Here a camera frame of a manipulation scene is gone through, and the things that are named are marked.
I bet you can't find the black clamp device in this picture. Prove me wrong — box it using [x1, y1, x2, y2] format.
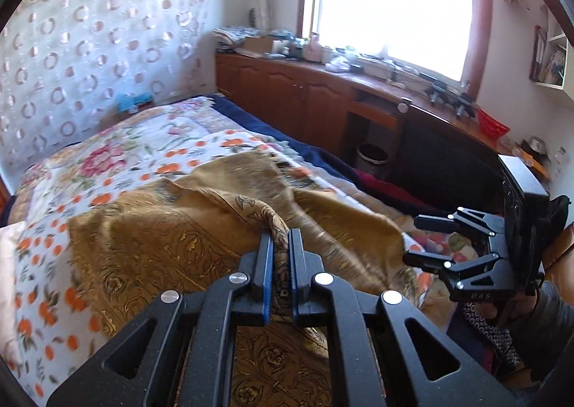
[451, 93, 478, 118]
[424, 80, 451, 105]

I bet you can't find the waste bin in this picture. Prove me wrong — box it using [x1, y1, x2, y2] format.
[357, 142, 390, 171]

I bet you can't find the white curtain with circles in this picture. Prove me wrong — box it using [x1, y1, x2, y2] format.
[0, 0, 216, 175]

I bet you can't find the black white patterned cloth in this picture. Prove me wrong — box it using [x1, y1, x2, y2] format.
[462, 299, 523, 373]

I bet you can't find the floral bed sheet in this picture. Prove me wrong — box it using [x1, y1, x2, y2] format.
[9, 95, 471, 399]

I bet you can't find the pile of folded cloths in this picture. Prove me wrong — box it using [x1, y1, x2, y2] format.
[212, 26, 263, 51]

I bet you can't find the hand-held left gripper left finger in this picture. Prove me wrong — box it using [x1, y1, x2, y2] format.
[47, 234, 275, 407]

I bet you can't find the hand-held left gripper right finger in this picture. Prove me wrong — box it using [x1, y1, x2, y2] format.
[287, 228, 525, 407]

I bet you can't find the cardboard box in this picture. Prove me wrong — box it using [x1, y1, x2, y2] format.
[242, 36, 281, 56]

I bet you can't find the white pillow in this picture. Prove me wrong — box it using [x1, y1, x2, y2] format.
[0, 221, 28, 367]

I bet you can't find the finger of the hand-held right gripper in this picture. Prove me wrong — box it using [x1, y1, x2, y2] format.
[402, 251, 503, 291]
[413, 207, 505, 240]

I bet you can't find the orange packet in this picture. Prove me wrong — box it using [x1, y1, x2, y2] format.
[511, 146, 550, 179]

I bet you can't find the navy blue blanket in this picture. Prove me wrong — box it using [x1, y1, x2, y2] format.
[208, 93, 359, 184]

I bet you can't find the wooden cabinet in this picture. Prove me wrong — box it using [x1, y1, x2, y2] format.
[215, 51, 552, 210]

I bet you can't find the white wall shelf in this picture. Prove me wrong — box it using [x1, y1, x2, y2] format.
[529, 8, 574, 91]

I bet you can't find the dark red cloth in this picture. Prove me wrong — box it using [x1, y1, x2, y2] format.
[354, 167, 431, 207]

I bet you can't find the red basket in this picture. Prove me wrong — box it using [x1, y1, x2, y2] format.
[476, 108, 511, 139]

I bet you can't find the picture frame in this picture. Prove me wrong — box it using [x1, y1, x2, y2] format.
[531, 26, 549, 81]
[545, 46, 566, 85]

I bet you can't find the golden paisley patterned shirt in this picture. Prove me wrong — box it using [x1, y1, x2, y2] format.
[67, 151, 424, 407]

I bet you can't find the person's right forearm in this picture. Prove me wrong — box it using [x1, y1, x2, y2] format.
[533, 281, 574, 390]

